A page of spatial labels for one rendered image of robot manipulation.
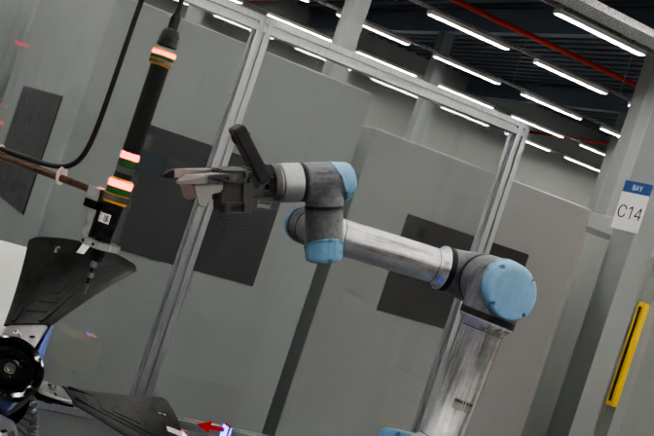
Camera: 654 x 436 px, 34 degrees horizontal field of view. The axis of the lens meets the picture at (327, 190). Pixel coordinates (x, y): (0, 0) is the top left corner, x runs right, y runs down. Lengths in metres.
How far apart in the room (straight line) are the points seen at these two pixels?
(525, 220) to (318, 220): 4.31
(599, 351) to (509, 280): 6.39
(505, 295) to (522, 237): 4.15
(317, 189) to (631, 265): 6.64
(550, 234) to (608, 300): 2.18
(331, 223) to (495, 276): 0.35
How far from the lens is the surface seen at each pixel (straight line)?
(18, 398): 1.88
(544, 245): 6.42
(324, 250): 2.04
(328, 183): 2.03
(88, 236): 1.93
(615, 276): 8.54
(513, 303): 2.17
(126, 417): 1.99
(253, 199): 2.00
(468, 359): 2.18
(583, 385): 8.54
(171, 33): 1.92
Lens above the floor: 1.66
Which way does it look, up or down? level
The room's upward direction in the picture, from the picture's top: 18 degrees clockwise
